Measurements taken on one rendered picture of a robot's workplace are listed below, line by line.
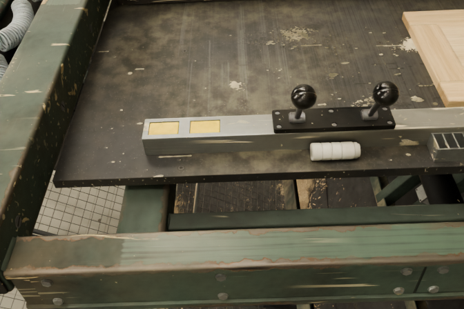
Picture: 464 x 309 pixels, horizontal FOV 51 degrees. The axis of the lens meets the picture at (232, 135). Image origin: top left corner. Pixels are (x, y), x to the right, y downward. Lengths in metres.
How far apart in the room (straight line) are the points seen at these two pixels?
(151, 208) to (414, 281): 0.41
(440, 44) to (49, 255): 0.84
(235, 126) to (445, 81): 0.42
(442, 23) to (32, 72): 0.85
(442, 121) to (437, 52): 0.23
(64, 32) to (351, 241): 0.66
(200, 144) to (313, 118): 0.19
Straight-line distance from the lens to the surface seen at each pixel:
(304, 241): 0.67
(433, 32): 1.14
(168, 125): 0.84
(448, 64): 1.05
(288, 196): 2.21
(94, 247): 0.69
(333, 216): 0.82
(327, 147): 0.81
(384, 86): 0.73
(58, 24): 1.05
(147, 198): 0.83
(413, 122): 0.87
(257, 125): 0.82
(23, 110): 0.85
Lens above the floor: 1.86
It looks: 21 degrees down
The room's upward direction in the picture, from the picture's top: 68 degrees counter-clockwise
